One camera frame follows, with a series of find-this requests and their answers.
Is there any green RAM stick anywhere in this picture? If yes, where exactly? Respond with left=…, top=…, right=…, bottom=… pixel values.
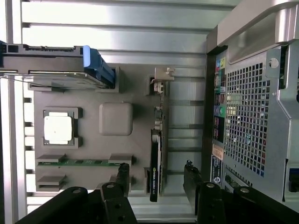
left=37, top=159, right=122, bottom=167

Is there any grey parts rack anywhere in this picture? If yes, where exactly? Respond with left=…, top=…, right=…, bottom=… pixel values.
left=27, top=62, right=172, bottom=197

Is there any silver CPU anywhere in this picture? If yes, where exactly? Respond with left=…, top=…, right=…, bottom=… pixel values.
left=43, top=112, right=76, bottom=145

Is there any open black PC case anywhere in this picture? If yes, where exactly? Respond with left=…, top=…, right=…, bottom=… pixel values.
left=202, top=0, right=299, bottom=203

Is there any hard disk in blue caddy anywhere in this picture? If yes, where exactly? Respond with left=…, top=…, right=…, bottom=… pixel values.
left=0, top=39, right=116, bottom=90

